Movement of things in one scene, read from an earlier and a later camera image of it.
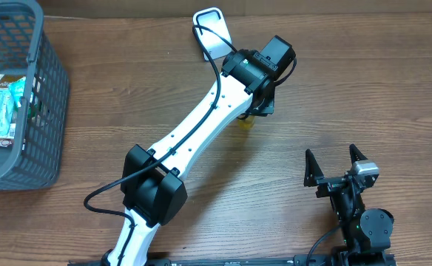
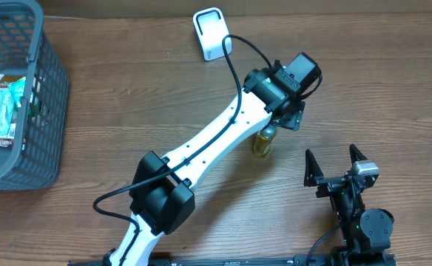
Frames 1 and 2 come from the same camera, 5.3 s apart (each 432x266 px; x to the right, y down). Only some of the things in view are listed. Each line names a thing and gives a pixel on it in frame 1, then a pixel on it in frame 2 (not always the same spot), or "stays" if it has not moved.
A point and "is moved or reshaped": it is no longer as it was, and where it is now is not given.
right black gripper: [314, 174] stays
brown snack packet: [7, 79] stays
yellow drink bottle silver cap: [247, 123] is moved or reshaped
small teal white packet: [17, 89] stays
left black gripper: [262, 105] -> [287, 117]
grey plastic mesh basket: [12, 41] stays
